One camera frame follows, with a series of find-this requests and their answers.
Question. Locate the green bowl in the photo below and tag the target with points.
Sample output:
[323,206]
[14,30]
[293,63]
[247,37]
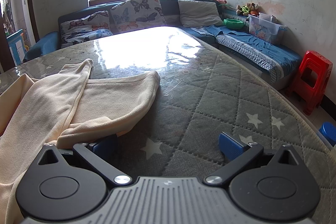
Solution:
[233,23]

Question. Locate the light blue cabinet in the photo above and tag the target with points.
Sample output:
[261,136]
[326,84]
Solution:
[17,43]

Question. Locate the red plastic stool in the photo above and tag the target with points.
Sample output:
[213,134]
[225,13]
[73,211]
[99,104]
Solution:
[315,64]

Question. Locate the brown plush toys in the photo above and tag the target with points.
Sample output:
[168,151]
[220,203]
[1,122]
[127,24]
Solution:
[248,8]

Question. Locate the large butterfly print pillow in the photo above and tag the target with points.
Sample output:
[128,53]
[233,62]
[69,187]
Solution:
[136,8]

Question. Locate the blue sofa sheet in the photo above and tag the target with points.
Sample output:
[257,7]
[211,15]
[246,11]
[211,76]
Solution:
[249,41]

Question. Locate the grey pillow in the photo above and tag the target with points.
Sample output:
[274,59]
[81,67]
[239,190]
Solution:
[199,12]

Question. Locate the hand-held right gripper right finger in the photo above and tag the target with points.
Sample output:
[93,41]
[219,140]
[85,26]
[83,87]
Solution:
[231,146]

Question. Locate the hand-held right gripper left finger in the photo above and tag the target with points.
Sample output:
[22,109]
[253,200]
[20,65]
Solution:
[105,148]

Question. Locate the cream garment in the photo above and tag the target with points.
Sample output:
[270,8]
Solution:
[52,98]

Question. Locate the clear plastic storage box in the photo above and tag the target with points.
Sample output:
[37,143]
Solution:
[265,29]

